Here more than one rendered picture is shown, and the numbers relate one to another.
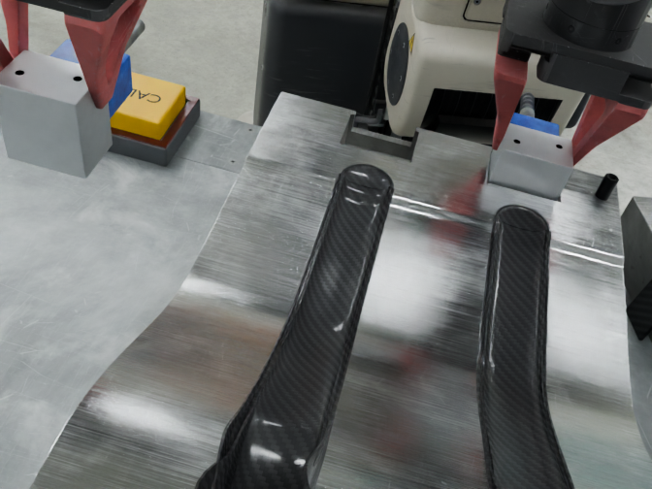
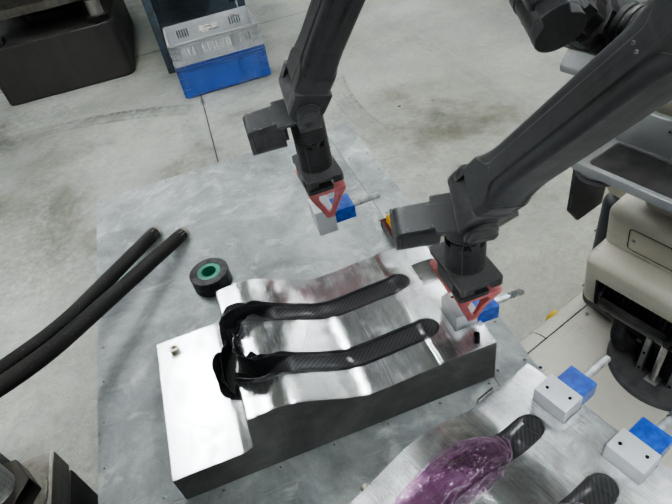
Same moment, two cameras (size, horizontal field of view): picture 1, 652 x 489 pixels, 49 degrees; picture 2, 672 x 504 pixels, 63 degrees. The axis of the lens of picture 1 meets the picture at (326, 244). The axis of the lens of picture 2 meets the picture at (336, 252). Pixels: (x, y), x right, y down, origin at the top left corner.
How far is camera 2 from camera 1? 0.72 m
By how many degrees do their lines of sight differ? 52
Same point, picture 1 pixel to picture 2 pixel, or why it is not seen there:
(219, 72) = not seen: outside the picture
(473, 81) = (618, 287)
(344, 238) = (372, 294)
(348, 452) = (272, 325)
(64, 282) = (327, 267)
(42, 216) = (344, 245)
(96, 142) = (327, 226)
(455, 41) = (612, 258)
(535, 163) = (448, 308)
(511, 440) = (319, 362)
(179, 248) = not seen: hidden behind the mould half
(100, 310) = not seen: hidden behind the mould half
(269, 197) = (366, 269)
